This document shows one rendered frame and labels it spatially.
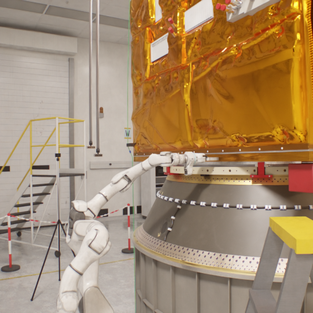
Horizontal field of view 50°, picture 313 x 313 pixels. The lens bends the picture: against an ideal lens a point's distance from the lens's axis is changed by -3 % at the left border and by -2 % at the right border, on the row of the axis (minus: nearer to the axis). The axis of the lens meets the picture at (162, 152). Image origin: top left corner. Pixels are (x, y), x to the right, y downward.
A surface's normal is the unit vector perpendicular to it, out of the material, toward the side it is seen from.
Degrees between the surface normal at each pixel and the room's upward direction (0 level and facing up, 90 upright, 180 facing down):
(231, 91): 88
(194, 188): 62
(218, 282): 90
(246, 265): 43
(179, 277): 90
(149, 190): 90
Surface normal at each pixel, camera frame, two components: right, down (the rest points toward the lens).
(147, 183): -0.86, 0.00
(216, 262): -0.38, -0.73
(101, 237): 0.60, -0.33
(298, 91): -0.22, -0.06
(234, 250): -0.44, -0.47
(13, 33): 0.51, -0.03
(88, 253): 0.21, -0.07
